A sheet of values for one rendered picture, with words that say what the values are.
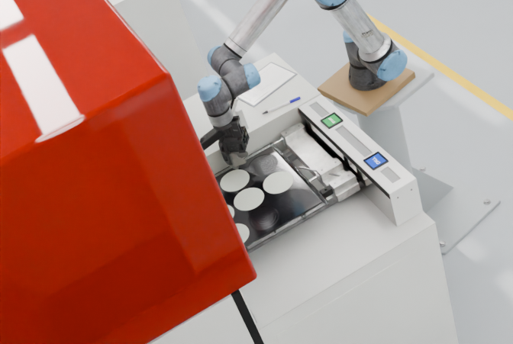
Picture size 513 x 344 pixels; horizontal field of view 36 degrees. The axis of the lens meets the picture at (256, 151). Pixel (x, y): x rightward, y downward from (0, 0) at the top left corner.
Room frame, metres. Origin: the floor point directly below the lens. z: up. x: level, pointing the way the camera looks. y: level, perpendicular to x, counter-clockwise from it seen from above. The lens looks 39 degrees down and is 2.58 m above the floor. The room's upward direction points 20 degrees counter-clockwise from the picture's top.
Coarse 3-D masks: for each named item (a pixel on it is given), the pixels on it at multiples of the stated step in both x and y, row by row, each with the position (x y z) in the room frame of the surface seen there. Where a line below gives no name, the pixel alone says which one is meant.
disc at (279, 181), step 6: (276, 174) 1.91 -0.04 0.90; (282, 174) 1.90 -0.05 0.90; (288, 174) 1.89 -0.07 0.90; (270, 180) 1.89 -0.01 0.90; (276, 180) 1.88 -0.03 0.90; (282, 180) 1.87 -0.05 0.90; (288, 180) 1.86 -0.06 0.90; (264, 186) 1.88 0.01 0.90; (270, 186) 1.87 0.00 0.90; (276, 186) 1.86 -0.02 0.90; (282, 186) 1.85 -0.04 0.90; (288, 186) 1.84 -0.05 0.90; (270, 192) 1.84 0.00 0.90; (276, 192) 1.83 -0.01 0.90
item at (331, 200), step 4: (328, 196) 1.78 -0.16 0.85; (332, 196) 1.78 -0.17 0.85; (328, 200) 1.77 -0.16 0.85; (332, 200) 1.77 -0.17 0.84; (336, 200) 1.78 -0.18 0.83; (328, 204) 1.77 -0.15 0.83; (332, 204) 1.77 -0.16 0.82; (324, 208) 1.77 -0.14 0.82; (316, 212) 1.76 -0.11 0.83; (308, 216) 1.75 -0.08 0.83; (312, 216) 1.75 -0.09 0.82; (300, 220) 1.74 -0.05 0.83; (304, 220) 1.75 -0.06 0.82; (296, 224) 1.74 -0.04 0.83; (288, 228) 1.73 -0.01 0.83; (280, 232) 1.73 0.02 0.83; (284, 232) 1.73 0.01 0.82; (276, 236) 1.72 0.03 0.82; (268, 240) 1.72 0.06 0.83; (260, 244) 1.71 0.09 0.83; (264, 244) 1.71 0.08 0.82; (256, 248) 1.71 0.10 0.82; (248, 252) 1.70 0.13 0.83
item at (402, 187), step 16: (320, 96) 2.14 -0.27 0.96; (304, 112) 2.09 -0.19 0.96; (320, 112) 2.06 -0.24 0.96; (336, 112) 2.03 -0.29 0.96; (336, 128) 1.95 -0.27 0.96; (352, 128) 1.92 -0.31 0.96; (352, 144) 1.85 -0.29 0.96; (368, 144) 1.82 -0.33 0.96; (384, 176) 1.67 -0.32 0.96; (400, 176) 1.64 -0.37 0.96; (400, 192) 1.60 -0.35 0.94; (416, 192) 1.61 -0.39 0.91; (400, 208) 1.60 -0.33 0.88; (416, 208) 1.61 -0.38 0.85; (400, 224) 1.59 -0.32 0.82
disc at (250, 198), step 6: (240, 192) 1.89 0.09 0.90; (246, 192) 1.88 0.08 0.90; (252, 192) 1.87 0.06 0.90; (258, 192) 1.86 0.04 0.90; (234, 198) 1.87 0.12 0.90; (240, 198) 1.86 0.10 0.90; (246, 198) 1.85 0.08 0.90; (252, 198) 1.84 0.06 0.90; (258, 198) 1.83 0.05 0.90; (234, 204) 1.84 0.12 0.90; (240, 204) 1.83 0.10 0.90; (246, 204) 1.83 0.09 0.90; (252, 204) 1.82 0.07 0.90; (258, 204) 1.81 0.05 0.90; (240, 210) 1.81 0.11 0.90; (246, 210) 1.80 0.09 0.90
